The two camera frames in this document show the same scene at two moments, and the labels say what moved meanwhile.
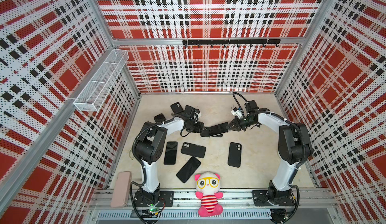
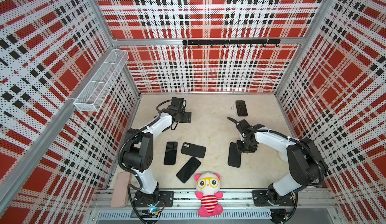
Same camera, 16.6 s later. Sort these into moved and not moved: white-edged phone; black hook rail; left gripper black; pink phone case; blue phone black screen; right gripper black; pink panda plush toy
Moved: white-edged phone; left gripper black; right gripper black
Not moved: pink panda plush toy; pink phone case; black hook rail; blue phone black screen
